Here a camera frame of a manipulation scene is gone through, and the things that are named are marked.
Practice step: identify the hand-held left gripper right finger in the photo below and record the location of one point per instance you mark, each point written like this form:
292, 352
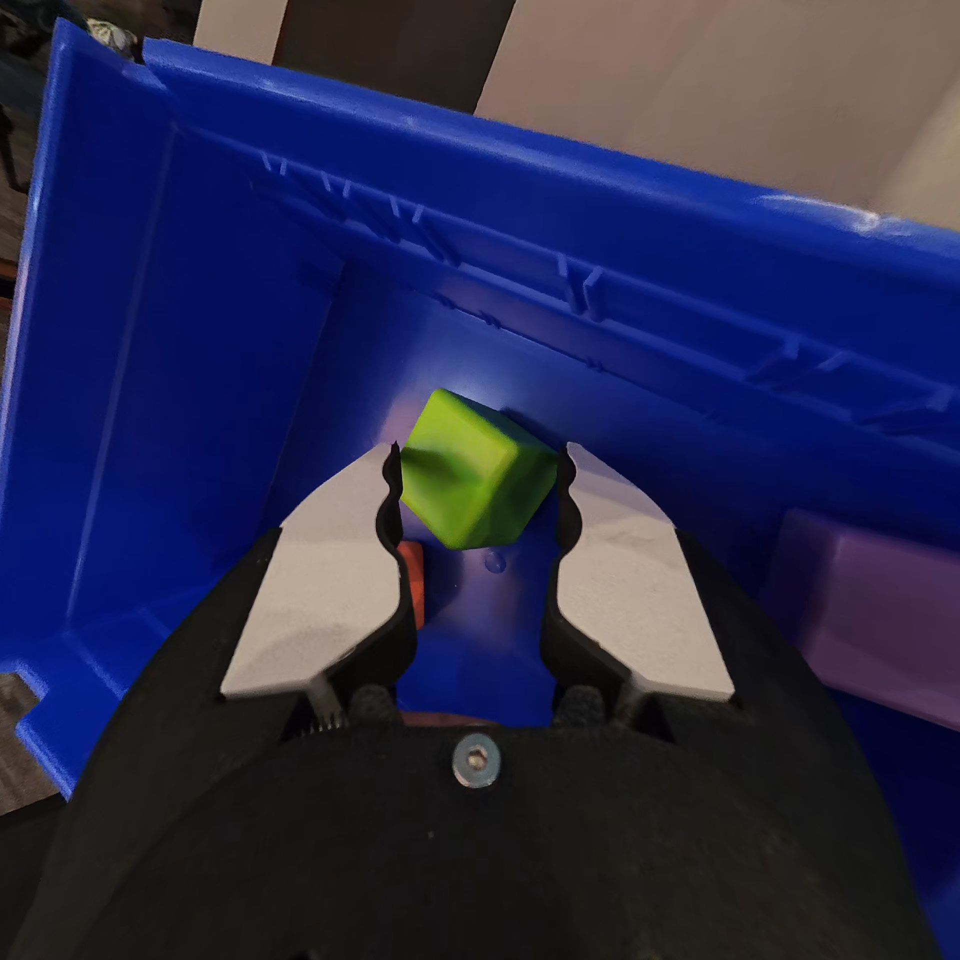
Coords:
637, 592

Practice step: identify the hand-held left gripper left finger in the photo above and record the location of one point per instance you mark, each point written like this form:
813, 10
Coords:
322, 592

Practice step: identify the orange cube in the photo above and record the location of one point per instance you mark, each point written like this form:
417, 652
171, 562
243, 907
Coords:
412, 581

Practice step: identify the green cube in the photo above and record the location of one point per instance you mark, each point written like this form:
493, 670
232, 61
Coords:
465, 465

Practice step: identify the blue plastic bin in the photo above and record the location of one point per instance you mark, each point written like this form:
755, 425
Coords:
225, 375

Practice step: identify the purple cube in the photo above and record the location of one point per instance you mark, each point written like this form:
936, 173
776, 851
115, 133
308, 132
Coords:
877, 615

